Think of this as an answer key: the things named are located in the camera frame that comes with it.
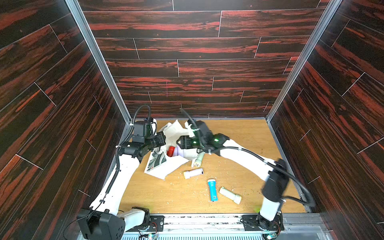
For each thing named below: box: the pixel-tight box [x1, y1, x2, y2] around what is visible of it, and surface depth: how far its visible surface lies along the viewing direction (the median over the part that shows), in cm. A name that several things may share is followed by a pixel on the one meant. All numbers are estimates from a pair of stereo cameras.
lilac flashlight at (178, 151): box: [175, 146, 184, 158], surface depth 94 cm
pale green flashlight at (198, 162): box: [193, 151, 205, 168], surface depth 95 cm
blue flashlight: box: [207, 179, 218, 202], surface depth 86 cm
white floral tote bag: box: [144, 119, 199, 180], surface depth 83 cm
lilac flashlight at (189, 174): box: [183, 168, 204, 180], surface depth 90 cm
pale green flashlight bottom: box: [219, 186, 242, 205], surface depth 83 cm
